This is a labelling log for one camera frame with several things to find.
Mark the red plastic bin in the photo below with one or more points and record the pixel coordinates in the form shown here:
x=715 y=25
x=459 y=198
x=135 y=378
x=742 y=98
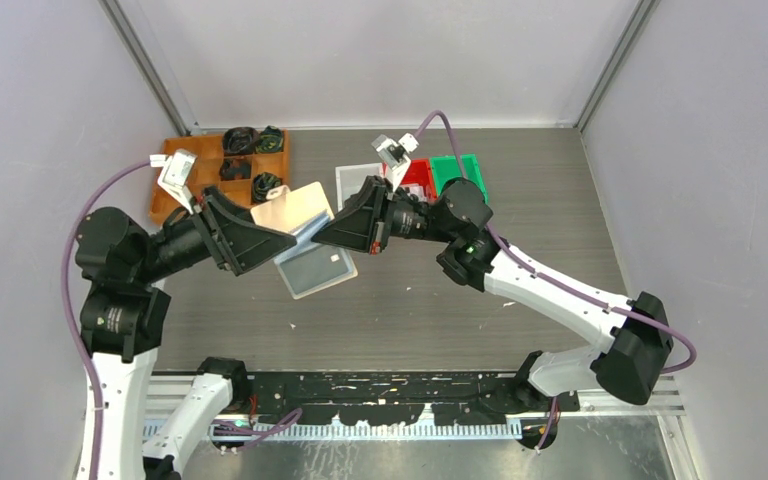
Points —
x=418 y=180

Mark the green plastic bin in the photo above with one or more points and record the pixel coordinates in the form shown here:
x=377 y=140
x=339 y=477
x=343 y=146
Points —
x=445 y=168

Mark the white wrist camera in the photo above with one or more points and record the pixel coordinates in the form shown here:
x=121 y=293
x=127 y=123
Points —
x=174 y=171
x=395 y=155

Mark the black rolled tie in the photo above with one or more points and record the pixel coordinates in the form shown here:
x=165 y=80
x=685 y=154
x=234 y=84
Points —
x=240 y=141

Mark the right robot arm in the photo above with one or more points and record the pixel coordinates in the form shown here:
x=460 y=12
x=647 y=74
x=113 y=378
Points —
x=627 y=342

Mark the dark floral rolled tie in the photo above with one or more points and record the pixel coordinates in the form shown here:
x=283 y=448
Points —
x=262 y=184

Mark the white plastic bin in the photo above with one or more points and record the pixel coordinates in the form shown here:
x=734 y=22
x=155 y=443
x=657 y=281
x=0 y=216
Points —
x=349 y=179

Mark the orange wooden compartment tray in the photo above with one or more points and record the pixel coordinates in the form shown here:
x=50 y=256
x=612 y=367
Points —
x=210 y=156

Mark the small dark rolled tie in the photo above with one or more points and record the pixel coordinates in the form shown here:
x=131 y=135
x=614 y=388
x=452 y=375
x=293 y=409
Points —
x=235 y=168

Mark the green floral rolled tie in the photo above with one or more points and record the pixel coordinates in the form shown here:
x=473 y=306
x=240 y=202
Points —
x=271 y=140

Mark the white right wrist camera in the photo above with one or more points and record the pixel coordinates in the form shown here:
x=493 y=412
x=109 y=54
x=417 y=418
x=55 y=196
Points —
x=395 y=155

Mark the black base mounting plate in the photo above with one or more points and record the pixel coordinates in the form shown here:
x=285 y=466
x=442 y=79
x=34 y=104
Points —
x=389 y=398

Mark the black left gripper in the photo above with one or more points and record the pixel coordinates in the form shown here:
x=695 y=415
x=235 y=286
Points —
x=235 y=240

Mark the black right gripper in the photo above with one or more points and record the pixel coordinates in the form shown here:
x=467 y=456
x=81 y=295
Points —
x=352 y=228

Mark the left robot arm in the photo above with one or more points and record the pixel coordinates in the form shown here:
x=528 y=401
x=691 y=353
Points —
x=121 y=327

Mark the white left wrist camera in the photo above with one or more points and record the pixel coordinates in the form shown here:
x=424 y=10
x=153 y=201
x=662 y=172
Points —
x=174 y=171

